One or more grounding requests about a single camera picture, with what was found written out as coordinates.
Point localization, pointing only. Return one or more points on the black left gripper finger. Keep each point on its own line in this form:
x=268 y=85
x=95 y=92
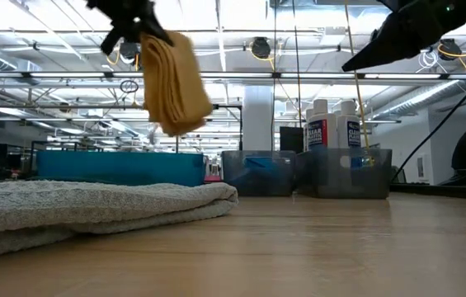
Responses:
x=158 y=35
x=109 y=43

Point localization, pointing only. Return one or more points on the orange towel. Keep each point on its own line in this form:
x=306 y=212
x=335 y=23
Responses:
x=175 y=82

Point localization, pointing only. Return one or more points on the grey translucent bin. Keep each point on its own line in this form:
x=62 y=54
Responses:
x=340 y=177
x=286 y=173

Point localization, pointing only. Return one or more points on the black monitor box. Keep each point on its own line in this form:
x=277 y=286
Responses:
x=291 y=136

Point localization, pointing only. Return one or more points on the white building column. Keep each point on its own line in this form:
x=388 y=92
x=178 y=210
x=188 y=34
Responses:
x=257 y=119

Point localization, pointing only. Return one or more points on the teal blue plastic bin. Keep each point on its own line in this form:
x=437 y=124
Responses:
x=121 y=169

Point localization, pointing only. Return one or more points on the black distant desk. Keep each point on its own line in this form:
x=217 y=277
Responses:
x=430 y=191

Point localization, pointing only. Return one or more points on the grey towel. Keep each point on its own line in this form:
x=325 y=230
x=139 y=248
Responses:
x=92 y=206

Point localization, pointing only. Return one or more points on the teal blue towel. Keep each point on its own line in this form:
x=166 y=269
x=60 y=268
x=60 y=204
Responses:
x=259 y=161

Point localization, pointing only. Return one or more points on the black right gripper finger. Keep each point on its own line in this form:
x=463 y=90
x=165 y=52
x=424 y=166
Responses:
x=375 y=51

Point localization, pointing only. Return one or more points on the black distant station frame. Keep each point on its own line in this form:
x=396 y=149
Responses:
x=216 y=106

